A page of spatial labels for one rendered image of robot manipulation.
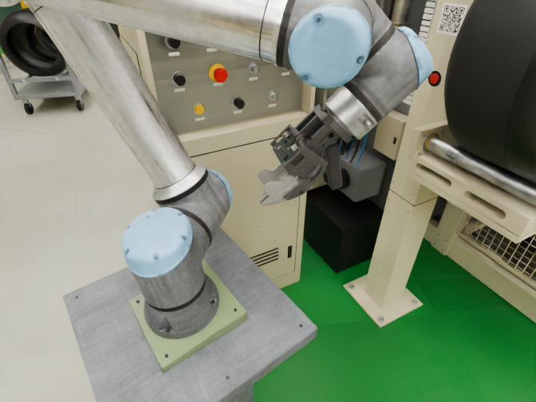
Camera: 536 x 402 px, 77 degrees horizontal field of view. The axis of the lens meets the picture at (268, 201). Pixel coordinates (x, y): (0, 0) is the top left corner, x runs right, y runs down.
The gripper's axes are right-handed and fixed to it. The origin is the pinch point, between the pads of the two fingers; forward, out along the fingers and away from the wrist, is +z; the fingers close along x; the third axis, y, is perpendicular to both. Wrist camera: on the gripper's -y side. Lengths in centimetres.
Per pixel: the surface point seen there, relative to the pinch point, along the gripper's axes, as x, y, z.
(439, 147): -15, -48, -35
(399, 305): -8, -122, 18
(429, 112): -29, -50, -41
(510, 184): 6, -48, -39
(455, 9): -34, -30, -61
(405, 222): -19, -79, -12
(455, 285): -9, -148, -6
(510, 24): -5, -15, -54
